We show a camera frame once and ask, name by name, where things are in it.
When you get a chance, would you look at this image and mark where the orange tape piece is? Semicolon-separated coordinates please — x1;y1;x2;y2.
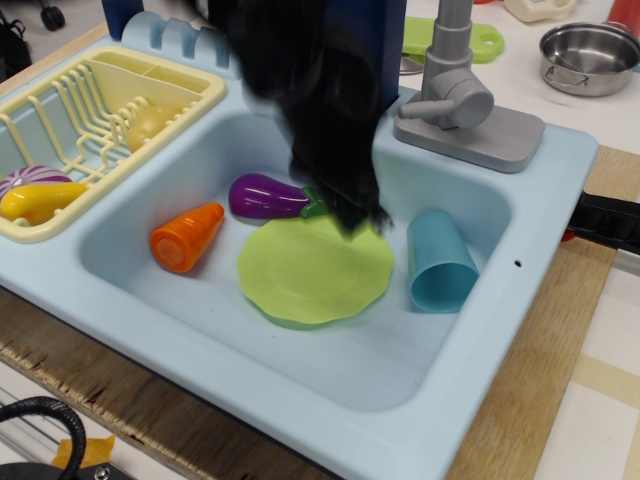
51;435;116;469

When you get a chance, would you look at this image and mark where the blue plastic cup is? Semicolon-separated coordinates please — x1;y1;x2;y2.
406;211;479;314

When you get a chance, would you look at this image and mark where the grey toy faucet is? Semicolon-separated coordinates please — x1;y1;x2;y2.
394;1;545;173

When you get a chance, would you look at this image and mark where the stainless steel pot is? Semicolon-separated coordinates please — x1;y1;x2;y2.
539;23;639;97

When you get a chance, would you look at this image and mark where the black braided cable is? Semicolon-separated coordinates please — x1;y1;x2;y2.
0;395;89;480

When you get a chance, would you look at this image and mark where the yellow toy squash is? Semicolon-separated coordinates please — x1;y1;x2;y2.
1;182;88;225

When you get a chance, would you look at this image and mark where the yellow plastic dish rack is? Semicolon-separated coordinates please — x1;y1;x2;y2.
1;46;227;243

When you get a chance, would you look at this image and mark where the cream plastic toy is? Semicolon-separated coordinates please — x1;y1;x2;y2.
503;0;579;23

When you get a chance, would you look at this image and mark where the purple toy eggplant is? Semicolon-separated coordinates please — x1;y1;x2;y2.
228;173;328;220

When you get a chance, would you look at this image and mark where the black chair wheel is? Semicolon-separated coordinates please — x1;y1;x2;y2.
40;6;66;32

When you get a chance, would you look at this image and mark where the red plastic object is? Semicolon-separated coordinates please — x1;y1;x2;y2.
607;0;640;29

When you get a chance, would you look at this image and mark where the light blue toy sink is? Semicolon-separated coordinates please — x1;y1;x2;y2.
0;11;600;480

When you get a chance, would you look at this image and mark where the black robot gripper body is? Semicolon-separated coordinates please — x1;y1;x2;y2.
207;1;380;200

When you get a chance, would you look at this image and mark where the green toy cutting board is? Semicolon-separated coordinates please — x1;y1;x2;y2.
402;16;505;64

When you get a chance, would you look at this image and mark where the purple toy onion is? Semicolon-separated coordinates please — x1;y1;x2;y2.
1;165;71;198

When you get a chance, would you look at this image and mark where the orange toy carrot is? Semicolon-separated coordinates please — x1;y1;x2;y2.
149;202;225;273

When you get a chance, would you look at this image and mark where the black clamp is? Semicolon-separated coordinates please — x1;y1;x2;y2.
563;191;639;255

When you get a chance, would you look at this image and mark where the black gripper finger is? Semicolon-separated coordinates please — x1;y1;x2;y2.
319;186;393;239

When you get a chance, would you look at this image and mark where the green plastic plate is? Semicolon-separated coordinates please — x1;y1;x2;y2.
237;216;394;327

